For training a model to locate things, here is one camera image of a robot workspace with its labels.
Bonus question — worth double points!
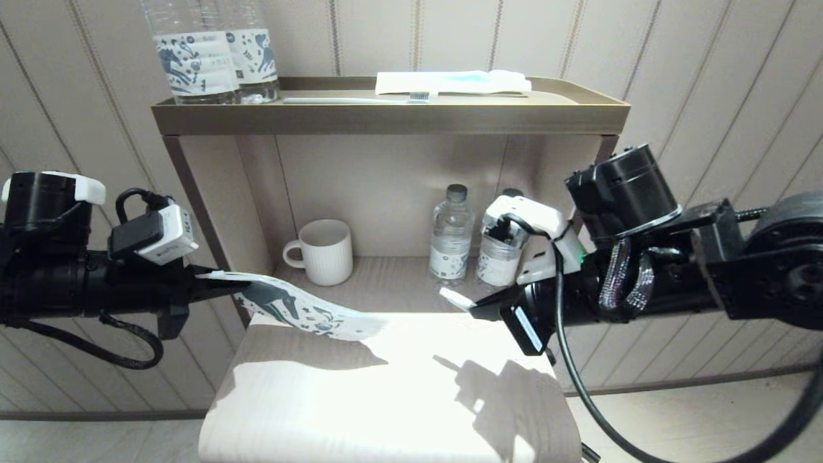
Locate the braided left arm cable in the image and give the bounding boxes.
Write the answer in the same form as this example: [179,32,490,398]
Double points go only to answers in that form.
[13,312,165,370]

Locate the light blue toothbrush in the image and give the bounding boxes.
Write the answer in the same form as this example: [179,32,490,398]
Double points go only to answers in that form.
[283,92,430,105]

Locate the white ribbed mug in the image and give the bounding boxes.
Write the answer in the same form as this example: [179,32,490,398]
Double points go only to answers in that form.
[284,219,354,287]

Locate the blue horse print bag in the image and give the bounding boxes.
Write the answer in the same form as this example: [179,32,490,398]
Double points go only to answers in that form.
[196,270,388,341]

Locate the white wrapped toothbrush packet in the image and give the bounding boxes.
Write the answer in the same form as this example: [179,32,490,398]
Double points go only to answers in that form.
[375,71,532,97]

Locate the black camera cable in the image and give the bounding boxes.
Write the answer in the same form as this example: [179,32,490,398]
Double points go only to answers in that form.
[116,188,173,222]
[498,215,823,463]

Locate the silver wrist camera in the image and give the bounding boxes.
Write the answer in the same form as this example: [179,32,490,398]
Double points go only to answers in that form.
[109,204,199,266]
[482,195,587,287]

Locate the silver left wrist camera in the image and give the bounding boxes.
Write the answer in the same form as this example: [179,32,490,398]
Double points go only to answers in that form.
[109,204,199,266]

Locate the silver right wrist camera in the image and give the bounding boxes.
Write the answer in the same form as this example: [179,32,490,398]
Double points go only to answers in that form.
[482,195,587,287]

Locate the brown open shelf unit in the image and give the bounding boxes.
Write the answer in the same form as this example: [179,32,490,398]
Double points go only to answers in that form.
[152,77,631,329]

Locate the black left camera cable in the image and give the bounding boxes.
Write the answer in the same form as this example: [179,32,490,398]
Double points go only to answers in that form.
[116,188,173,222]

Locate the braided arm cable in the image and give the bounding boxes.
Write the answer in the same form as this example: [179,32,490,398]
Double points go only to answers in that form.
[13,312,165,370]
[598,239,656,314]

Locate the large clear water bottle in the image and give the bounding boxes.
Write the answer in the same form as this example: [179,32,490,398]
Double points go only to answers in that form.
[219,0,281,104]
[143,0,240,105]

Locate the black right camera cable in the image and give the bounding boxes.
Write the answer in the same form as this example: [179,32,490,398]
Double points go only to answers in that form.
[498,215,823,463]

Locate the small clear water bottle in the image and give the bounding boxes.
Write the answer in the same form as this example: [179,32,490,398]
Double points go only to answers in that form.
[429,184,475,287]
[477,188,525,287]

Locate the braided right arm cable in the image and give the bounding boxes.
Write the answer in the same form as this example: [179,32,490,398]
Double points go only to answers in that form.
[598,239,656,314]

